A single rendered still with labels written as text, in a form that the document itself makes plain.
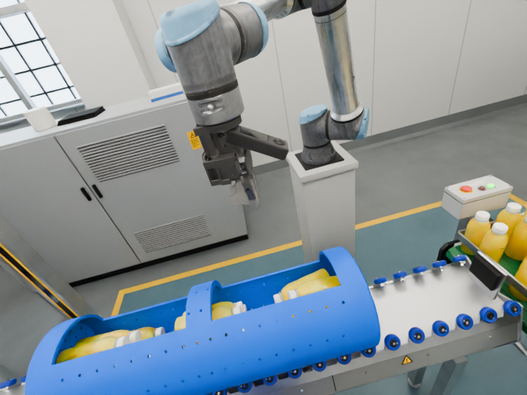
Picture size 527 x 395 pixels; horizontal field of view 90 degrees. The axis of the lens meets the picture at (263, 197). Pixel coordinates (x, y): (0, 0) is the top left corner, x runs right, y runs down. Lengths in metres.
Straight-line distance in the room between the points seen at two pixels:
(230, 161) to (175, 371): 0.53
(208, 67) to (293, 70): 2.99
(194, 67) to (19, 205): 2.46
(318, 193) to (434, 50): 3.08
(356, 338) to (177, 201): 1.91
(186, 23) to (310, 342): 0.69
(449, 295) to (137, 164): 2.05
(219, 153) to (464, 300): 0.93
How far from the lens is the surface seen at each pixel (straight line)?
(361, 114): 1.33
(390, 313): 1.05
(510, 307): 1.11
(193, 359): 0.76
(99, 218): 2.63
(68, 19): 3.18
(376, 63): 3.81
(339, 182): 1.49
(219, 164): 0.49
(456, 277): 1.19
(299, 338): 0.73
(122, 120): 2.16
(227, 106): 0.45
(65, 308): 1.37
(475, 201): 1.29
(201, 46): 0.43
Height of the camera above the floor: 1.81
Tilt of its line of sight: 34 degrees down
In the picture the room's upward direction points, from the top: 14 degrees counter-clockwise
